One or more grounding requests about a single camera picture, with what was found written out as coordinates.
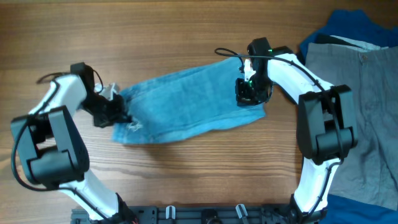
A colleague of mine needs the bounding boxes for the light blue denim jeans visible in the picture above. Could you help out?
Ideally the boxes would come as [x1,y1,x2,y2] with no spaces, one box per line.
[112,58,266,144]

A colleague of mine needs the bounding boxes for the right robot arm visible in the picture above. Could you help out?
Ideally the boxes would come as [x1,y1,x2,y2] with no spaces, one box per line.
[236,37,358,223]

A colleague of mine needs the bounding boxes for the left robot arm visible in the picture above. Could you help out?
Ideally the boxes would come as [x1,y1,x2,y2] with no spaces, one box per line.
[11,62,139,223]

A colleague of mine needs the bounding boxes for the black garment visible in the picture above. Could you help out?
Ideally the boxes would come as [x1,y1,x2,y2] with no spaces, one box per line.
[295,50,307,65]

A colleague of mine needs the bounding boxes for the grey shorts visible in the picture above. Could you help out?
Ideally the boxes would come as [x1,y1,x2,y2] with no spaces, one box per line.
[305,43,397,210]

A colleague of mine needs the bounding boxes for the dark blue garment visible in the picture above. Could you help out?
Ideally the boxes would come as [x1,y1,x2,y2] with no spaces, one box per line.
[300,10,397,223]

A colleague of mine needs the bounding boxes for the right black cable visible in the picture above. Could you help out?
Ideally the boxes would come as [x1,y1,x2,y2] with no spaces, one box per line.
[214,47,345,222]

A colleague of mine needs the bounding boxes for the black cable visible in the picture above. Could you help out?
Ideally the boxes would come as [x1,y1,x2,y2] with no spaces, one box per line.
[11,68,109,223]
[214,47,345,222]

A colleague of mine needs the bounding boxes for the left black cable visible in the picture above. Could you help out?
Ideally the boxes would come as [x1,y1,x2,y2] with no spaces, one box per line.
[11,68,109,223]

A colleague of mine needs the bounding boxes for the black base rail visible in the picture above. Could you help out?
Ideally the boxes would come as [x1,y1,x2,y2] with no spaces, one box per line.
[70,203,327,224]

